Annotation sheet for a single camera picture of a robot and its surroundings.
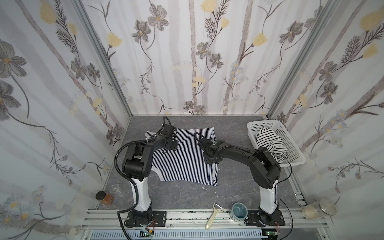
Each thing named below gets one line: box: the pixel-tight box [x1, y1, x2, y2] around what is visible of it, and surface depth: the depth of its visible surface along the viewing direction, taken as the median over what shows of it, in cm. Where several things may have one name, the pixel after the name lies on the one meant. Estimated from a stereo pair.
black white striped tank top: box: [256, 127, 289, 164], surface depth 101 cm
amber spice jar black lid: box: [95, 191, 114, 209], surface depth 75 cm
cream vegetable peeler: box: [205, 202, 225, 231], surface depth 76 cm
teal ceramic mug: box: [230, 202, 248, 222], surface depth 75 cm
